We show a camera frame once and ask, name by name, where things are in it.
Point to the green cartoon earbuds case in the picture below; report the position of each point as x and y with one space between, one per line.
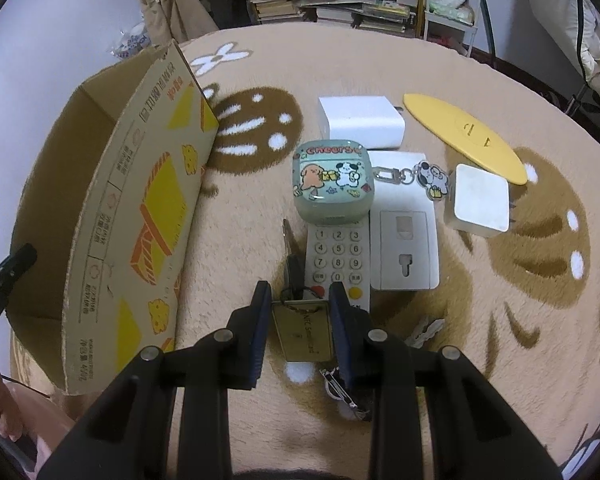
330 180

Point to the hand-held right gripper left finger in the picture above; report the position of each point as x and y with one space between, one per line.
259 332

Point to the white metal rack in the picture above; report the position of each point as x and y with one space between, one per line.
452 30

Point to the pile of papers and books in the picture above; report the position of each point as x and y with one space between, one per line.
360 10

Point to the beige hanging coat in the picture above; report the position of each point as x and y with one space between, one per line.
180 0

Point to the white remote control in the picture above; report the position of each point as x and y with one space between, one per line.
336 255

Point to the white rectangular wall charger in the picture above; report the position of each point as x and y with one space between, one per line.
362 120

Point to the pale cloth bundle in rack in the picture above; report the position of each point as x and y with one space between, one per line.
450 2

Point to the pink cloth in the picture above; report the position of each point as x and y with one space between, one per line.
42 420

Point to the clear plastic bag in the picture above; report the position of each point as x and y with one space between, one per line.
127 42

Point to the white square charger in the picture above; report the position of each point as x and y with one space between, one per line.
480 202

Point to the printed cardboard box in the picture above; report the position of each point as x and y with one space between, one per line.
115 200

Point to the beige paw print blanket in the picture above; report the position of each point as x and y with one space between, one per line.
505 285

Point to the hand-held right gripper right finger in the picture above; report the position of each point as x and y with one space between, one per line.
341 340

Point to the key bunch with brass tag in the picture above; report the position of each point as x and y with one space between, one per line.
302 332

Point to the light grey remote control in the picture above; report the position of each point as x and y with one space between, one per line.
405 250

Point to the stack of old books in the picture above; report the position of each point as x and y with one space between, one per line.
275 5

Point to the white down jacket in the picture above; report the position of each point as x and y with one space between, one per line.
590 25

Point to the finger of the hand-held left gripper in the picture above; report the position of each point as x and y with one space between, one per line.
15 261

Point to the yellow oval lid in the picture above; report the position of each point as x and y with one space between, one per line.
460 130

